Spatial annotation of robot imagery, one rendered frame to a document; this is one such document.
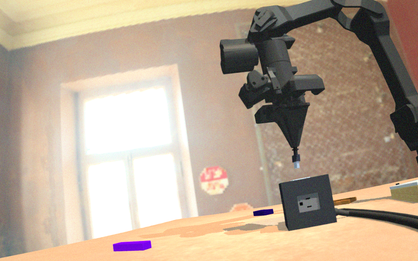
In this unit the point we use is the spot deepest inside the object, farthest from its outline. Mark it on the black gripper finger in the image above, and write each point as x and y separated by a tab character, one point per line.
280	122
294	117

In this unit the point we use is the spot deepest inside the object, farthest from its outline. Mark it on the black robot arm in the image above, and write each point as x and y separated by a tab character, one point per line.
268	41

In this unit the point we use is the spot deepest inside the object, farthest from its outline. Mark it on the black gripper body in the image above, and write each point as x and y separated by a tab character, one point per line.
293	88

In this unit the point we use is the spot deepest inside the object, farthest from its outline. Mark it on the purple rectangular block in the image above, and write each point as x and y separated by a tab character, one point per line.
132	246

